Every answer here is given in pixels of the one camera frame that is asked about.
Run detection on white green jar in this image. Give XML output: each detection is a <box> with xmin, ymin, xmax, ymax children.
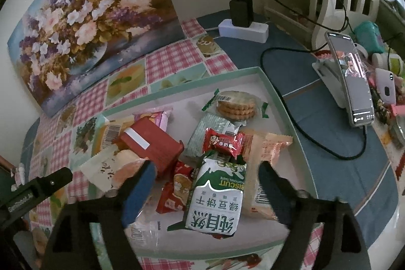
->
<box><xmin>372</xmin><ymin>52</ymin><xmax>404</xmax><ymax>74</ymax></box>

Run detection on small red candy packet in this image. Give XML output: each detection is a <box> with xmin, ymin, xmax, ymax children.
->
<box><xmin>202</xmin><ymin>128</ymin><xmax>245</xmax><ymax>159</ymax></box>

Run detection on teal rimmed white box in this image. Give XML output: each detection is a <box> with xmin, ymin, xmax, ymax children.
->
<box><xmin>92</xmin><ymin>66</ymin><xmax>318</xmax><ymax>259</ymax></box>

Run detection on white power strip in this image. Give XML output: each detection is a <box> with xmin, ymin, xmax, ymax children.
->
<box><xmin>218</xmin><ymin>19</ymin><xmax>269</xmax><ymax>43</ymax></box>

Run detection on brown bread packet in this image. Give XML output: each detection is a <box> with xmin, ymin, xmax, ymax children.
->
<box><xmin>240</xmin><ymin>129</ymin><xmax>294</xmax><ymax>221</ymax></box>

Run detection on pink snack packet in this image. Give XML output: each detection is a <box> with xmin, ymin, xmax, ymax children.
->
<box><xmin>133</xmin><ymin>108</ymin><xmax>173</xmax><ymax>132</ymax></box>

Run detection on long black cable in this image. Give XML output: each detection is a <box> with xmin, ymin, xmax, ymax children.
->
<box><xmin>234</xmin><ymin>0</ymin><xmax>368</xmax><ymax>160</ymax></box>

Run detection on dark red box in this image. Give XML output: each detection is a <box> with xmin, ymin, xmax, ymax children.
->
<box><xmin>118</xmin><ymin>116</ymin><xmax>185</xmax><ymax>179</ymax></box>

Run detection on pink white device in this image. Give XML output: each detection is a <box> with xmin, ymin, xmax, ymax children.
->
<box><xmin>375</xmin><ymin>68</ymin><xmax>396</xmax><ymax>106</ymax></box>

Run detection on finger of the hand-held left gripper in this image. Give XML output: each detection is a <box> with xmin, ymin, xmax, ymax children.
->
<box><xmin>28</xmin><ymin>167</ymin><xmax>73</xmax><ymax>204</ymax></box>

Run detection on green white biscuit packet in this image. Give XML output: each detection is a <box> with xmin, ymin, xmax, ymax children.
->
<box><xmin>167</xmin><ymin>152</ymin><xmax>248</xmax><ymax>239</ymax></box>

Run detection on white snack packet black print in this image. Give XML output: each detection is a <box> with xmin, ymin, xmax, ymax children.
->
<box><xmin>80</xmin><ymin>151</ymin><xmax>127</xmax><ymax>195</ymax></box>

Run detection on floral painting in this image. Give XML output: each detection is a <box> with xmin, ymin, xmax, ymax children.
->
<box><xmin>7</xmin><ymin>0</ymin><xmax>186</xmax><ymax>118</ymax></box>

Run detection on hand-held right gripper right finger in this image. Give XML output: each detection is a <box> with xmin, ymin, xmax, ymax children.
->
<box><xmin>258</xmin><ymin>160</ymin><xmax>371</xmax><ymax>270</ymax></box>

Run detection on black charger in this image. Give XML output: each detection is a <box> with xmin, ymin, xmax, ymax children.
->
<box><xmin>229</xmin><ymin>0</ymin><xmax>254</xmax><ymax>28</ymax></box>

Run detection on orange cake packet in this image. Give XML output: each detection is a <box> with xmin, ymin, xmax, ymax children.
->
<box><xmin>93</xmin><ymin>118</ymin><xmax>135</xmax><ymax>158</ymax></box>

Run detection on white phone stand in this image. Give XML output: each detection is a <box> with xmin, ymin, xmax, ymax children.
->
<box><xmin>312</xmin><ymin>59</ymin><xmax>349</xmax><ymax>108</ymax></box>

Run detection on smartphone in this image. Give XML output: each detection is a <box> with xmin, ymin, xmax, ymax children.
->
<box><xmin>326</xmin><ymin>31</ymin><xmax>375</xmax><ymax>128</ymax></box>

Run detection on round white bun clear wrapper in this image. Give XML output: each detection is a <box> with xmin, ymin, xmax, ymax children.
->
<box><xmin>109</xmin><ymin>148</ymin><xmax>163</xmax><ymax>241</ymax></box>

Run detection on clear round cracker packet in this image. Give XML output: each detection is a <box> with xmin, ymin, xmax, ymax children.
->
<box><xmin>202</xmin><ymin>88</ymin><xmax>269</xmax><ymax>122</ymax></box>

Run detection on blue tablecloth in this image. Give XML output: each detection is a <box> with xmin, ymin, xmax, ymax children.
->
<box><xmin>19</xmin><ymin>9</ymin><xmax>400</xmax><ymax>229</ymax></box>

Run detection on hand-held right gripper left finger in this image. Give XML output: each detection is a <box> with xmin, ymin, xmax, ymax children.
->
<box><xmin>41</xmin><ymin>159</ymin><xmax>157</xmax><ymax>270</ymax></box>

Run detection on teal small case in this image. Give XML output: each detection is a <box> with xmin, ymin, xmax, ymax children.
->
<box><xmin>354</xmin><ymin>21</ymin><xmax>385</xmax><ymax>54</ymax></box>

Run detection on red snack packet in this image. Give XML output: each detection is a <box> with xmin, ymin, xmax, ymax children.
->
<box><xmin>156</xmin><ymin>160</ymin><xmax>196</xmax><ymax>214</ymax></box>

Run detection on pale green snack packet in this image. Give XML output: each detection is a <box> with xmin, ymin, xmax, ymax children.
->
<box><xmin>184</xmin><ymin>113</ymin><xmax>244</xmax><ymax>160</ymax></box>

